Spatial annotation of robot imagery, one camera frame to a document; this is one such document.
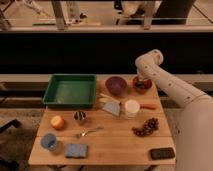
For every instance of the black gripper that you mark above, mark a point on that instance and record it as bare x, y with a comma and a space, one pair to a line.
142, 80

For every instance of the orange handled brush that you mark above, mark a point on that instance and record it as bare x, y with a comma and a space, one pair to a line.
148, 106

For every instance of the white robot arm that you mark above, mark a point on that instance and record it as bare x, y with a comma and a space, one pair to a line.
194, 147

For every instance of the purple bowl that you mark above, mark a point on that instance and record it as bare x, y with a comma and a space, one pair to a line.
116, 85

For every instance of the white round container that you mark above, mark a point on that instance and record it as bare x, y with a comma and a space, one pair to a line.
132, 107

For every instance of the light blue cloth piece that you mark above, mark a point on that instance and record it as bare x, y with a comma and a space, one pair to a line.
112, 108

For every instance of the bunch of dark grapes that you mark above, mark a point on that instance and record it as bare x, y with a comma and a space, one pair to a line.
147, 128

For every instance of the wooden table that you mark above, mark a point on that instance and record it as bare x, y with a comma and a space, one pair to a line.
114, 145

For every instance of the small metal cup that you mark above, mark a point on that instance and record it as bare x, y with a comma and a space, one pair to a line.
80, 117

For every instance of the black rectangular sponge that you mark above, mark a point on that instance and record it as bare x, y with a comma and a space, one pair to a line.
162, 153

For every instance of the green plastic tray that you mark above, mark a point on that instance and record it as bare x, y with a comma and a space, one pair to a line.
70, 91

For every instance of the metal spoon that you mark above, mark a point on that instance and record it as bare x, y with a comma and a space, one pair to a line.
82, 134

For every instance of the orange apple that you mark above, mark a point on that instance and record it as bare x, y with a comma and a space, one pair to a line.
57, 122

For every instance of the blue sponge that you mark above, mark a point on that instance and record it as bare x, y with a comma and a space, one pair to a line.
76, 151

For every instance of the blue plastic cup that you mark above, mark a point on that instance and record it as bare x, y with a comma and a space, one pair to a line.
49, 142

